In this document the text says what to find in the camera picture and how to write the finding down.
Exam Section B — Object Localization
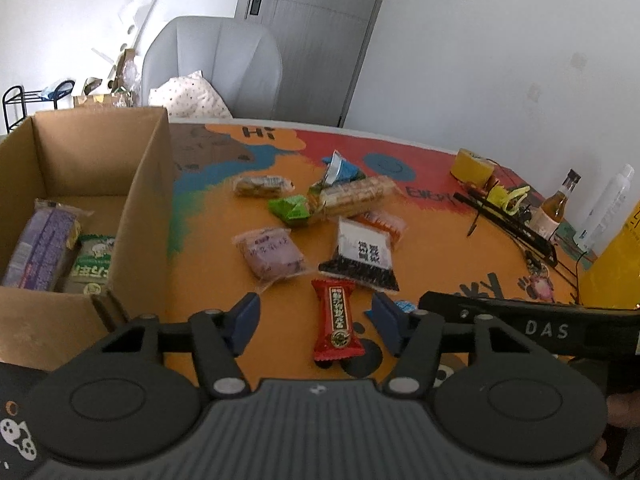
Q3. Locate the orange snack packet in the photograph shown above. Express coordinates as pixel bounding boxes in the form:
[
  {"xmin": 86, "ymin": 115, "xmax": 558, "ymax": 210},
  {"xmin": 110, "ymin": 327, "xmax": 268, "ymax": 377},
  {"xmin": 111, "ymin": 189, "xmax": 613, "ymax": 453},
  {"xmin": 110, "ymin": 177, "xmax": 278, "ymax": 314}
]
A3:
[{"xmin": 360, "ymin": 210, "xmax": 407, "ymax": 253}]

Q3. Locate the yellow tape roll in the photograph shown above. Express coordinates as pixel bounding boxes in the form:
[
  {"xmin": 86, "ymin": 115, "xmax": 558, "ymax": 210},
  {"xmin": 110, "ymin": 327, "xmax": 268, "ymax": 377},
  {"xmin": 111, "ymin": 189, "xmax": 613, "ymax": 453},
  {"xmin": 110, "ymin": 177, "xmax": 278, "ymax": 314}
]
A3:
[{"xmin": 450, "ymin": 147, "xmax": 496, "ymax": 187}]

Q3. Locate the red snack bar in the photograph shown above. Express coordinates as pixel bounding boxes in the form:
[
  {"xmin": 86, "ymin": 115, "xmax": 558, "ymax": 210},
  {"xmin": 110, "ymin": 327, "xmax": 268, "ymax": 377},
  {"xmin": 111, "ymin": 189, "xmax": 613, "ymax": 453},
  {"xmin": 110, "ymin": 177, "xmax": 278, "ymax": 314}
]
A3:
[{"xmin": 311, "ymin": 278, "xmax": 365, "ymax": 365}]

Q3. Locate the cardboard box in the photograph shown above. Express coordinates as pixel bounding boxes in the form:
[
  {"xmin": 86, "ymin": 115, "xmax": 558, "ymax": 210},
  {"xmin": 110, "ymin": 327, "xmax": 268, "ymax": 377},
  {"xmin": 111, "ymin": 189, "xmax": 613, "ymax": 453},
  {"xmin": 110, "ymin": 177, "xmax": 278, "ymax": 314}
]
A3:
[{"xmin": 0, "ymin": 106, "xmax": 173, "ymax": 373}]

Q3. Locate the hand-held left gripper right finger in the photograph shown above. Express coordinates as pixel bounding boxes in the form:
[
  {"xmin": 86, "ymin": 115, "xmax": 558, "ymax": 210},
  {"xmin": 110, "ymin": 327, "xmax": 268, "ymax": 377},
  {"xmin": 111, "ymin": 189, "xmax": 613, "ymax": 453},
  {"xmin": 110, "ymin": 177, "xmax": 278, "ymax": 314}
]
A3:
[{"xmin": 364, "ymin": 291, "xmax": 553, "ymax": 401}]

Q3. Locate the grey armchair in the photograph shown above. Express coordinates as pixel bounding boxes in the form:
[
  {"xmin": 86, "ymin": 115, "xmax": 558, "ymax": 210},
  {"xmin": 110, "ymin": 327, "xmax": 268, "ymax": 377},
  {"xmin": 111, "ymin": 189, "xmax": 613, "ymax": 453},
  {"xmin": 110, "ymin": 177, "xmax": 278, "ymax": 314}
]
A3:
[{"xmin": 141, "ymin": 16, "xmax": 283, "ymax": 120}]

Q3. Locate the clear purple cake packet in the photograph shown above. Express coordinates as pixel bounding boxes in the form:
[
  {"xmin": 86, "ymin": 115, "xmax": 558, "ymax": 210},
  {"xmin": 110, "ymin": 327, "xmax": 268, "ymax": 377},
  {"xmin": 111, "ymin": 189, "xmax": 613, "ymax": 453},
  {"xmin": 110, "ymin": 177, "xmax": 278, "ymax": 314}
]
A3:
[{"xmin": 232, "ymin": 226, "xmax": 307, "ymax": 288}]

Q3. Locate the brown nut bar packet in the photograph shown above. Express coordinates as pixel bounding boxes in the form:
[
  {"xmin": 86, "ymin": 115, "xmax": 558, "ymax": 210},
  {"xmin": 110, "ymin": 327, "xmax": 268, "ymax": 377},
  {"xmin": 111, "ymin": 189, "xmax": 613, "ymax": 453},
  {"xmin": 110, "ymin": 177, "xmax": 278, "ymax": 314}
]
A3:
[{"xmin": 232, "ymin": 175, "xmax": 296, "ymax": 200}]

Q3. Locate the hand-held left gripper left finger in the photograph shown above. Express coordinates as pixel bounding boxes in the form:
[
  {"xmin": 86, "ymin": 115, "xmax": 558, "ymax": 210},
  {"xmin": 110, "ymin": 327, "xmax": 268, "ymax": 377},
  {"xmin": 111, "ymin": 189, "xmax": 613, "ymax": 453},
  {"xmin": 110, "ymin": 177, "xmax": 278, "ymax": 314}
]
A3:
[{"xmin": 95, "ymin": 291, "xmax": 262, "ymax": 401}]

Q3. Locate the green and white snack packet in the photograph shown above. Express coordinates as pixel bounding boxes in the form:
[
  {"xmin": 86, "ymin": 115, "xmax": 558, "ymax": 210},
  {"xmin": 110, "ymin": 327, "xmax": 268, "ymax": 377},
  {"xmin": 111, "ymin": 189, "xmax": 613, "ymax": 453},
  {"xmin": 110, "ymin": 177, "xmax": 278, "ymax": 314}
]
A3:
[{"xmin": 62, "ymin": 232, "xmax": 117, "ymax": 295}]

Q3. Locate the person's right hand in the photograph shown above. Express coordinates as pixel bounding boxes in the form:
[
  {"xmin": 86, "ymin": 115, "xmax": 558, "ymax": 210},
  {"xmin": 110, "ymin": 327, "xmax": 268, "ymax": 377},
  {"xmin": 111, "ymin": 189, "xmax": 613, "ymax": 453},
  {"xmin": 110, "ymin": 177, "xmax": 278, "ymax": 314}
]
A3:
[{"xmin": 605, "ymin": 392, "xmax": 640, "ymax": 428}]

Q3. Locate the black metal rack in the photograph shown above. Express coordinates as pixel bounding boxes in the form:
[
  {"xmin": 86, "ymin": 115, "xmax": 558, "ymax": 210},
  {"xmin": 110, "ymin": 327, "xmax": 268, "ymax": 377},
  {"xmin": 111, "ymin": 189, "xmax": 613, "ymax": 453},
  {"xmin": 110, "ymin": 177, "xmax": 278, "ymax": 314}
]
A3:
[{"xmin": 2, "ymin": 80, "xmax": 76, "ymax": 133}]

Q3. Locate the white plastic bottle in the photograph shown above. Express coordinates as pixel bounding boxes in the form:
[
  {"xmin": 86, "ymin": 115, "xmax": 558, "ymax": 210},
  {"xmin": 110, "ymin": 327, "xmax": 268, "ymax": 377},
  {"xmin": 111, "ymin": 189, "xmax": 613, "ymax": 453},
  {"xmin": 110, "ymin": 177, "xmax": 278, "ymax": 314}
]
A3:
[{"xmin": 572, "ymin": 164, "xmax": 636, "ymax": 253}]

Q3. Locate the dotted white pillow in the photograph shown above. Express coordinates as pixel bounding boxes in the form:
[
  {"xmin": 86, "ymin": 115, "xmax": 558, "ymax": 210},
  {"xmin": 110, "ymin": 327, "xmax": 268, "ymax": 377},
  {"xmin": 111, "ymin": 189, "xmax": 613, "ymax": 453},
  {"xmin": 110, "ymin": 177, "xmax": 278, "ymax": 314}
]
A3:
[{"xmin": 148, "ymin": 71, "xmax": 233, "ymax": 121}]

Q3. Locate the yellow container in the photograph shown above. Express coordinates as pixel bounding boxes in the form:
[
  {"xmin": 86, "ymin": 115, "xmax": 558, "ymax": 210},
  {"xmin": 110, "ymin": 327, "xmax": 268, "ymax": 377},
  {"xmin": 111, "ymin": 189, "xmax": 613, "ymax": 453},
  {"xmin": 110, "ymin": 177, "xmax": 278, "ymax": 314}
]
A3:
[{"xmin": 580, "ymin": 202, "xmax": 640, "ymax": 311}]

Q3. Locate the black and white snack packet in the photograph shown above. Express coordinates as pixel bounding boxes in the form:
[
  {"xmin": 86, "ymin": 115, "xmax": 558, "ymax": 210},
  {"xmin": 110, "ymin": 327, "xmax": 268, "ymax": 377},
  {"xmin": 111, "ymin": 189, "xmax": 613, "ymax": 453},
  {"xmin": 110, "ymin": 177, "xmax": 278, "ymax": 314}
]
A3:
[{"xmin": 318, "ymin": 216, "xmax": 401, "ymax": 293}]

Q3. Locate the brown cardboard carton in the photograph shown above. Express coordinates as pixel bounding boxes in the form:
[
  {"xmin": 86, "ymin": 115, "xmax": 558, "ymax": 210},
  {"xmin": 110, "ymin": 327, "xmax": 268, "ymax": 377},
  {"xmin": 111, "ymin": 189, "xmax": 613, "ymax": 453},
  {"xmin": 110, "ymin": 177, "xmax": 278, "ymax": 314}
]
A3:
[{"xmin": 72, "ymin": 92, "xmax": 133, "ymax": 108}]

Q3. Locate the purple snack packet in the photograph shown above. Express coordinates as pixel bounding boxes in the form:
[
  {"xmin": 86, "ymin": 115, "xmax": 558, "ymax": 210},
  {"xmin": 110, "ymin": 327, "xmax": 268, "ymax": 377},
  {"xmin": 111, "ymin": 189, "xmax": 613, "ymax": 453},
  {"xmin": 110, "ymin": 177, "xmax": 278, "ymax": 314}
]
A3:
[{"xmin": 2, "ymin": 199, "xmax": 93, "ymax": 292}]

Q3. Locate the white board with holes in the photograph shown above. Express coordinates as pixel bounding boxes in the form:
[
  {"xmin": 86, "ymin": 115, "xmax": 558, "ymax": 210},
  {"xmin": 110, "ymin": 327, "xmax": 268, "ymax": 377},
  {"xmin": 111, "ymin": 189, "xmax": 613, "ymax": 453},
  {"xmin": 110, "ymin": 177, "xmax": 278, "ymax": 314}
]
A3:
[{"xmin": 90, "ymin": 0, "xmax": 168, "ymax": 91}]

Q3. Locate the yellow clip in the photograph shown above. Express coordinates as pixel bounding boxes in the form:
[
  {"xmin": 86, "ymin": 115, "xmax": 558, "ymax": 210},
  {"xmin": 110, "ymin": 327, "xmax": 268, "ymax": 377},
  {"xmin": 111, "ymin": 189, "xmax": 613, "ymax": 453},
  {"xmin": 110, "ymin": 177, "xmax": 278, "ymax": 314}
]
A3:
[{"xmin": 487, "ymin": 182, "xmax": 531, "ymax": 216}]

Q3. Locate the brown liquid glass bottle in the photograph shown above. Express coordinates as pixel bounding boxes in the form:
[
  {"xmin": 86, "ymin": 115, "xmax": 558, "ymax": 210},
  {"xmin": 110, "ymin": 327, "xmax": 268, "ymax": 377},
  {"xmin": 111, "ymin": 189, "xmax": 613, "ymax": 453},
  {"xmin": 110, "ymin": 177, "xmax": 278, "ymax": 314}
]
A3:
[{"xmin": 530, "ymin": 169, "xmax": 582, "ymax": 243}]

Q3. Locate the blue snack packet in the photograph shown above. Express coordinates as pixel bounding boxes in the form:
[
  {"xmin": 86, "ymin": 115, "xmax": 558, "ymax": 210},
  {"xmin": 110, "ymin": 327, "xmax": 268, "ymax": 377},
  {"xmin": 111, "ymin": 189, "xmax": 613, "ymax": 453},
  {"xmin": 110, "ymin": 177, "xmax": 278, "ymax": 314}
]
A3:
[{"xmin": 320, "ymin": 150, "xmax": 366, "ymax": 188}]

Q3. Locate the long cracker packet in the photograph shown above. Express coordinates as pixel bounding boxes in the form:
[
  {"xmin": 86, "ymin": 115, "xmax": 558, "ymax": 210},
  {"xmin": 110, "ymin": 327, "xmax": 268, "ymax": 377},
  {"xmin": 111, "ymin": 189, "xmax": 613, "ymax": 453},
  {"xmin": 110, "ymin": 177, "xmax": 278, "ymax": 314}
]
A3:
[{"xmin": 307, "ymin": 175, "xmax": 401, "ymax": 221}]

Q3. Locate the colourful printed table mat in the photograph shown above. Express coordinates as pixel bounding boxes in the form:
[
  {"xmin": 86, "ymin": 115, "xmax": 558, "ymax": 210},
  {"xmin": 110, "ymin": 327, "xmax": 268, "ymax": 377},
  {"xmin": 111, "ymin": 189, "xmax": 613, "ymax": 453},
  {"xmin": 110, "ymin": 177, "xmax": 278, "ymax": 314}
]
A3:
[{"xmin": 165, "ymin": 122, "xmax": 591, "ymax": 391}]

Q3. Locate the grey door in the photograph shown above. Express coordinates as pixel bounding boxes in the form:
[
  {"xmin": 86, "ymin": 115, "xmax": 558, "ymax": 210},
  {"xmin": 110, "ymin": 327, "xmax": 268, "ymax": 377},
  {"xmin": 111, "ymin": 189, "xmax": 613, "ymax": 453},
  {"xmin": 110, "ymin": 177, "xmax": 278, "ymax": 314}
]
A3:
[{"xmin": 235, "ymin": 0, "xmax": 396, "ymax": 128}]

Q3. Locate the black folded tripod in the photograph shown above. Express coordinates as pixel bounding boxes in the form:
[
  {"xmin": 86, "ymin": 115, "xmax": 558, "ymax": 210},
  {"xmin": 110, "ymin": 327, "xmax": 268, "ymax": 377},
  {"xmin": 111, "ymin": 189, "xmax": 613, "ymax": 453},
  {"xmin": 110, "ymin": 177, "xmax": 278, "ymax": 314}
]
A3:
[{"xmin": 452, "ymin": 190, "xmax": 581, "ymax": 281}]

